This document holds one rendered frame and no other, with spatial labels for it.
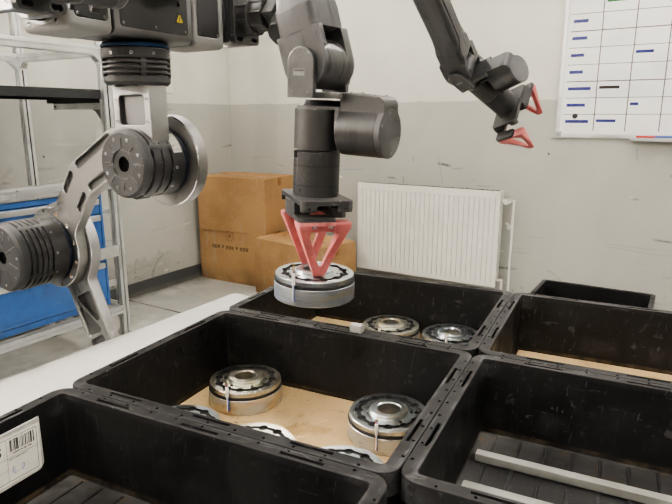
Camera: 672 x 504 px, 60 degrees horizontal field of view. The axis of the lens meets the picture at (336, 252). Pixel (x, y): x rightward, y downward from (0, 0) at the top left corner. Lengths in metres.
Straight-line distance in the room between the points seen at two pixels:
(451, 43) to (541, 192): 2.58
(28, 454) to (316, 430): 0.33
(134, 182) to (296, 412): 0.63
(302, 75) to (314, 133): 0.07
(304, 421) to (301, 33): 0.49
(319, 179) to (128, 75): 0.64
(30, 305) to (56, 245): 1.22
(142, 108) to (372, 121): 0.72
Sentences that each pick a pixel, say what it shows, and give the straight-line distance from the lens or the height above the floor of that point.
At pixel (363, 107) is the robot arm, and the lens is 0.67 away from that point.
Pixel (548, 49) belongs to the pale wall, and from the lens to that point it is 3.75.
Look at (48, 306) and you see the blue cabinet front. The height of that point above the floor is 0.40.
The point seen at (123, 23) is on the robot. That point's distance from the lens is 1.22.
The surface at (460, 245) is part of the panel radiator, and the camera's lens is 3.82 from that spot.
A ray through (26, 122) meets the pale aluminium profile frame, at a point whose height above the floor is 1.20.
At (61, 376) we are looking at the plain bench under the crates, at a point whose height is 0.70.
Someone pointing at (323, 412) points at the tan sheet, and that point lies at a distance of 0.83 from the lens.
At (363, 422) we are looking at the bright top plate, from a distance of 0.74.
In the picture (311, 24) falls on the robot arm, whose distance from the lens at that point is 0.69.
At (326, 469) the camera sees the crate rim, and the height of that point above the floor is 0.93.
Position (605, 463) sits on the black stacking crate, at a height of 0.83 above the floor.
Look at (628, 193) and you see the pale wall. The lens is 3.68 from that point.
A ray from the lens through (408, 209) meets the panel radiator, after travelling 3.92.
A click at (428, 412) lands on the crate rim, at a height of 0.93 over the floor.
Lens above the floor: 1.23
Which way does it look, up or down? 13 degrees down
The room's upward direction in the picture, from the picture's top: straight up
